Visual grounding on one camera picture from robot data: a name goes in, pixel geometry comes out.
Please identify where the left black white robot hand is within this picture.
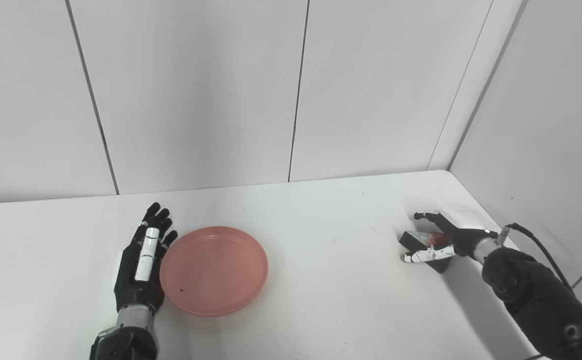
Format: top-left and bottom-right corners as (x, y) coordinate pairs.
(114, 202), (179, 316)

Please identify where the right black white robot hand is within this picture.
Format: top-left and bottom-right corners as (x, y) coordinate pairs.
(404, 203), (500, 264)

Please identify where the chocolate cake slice with fruit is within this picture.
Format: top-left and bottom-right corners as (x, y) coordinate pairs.
(399, 230), (454, 274)

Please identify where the pink round plate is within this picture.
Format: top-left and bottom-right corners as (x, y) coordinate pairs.
(159, 226), (270, 318)

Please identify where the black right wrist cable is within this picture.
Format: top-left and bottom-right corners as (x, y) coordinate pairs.
(501, 223), (573, 292)

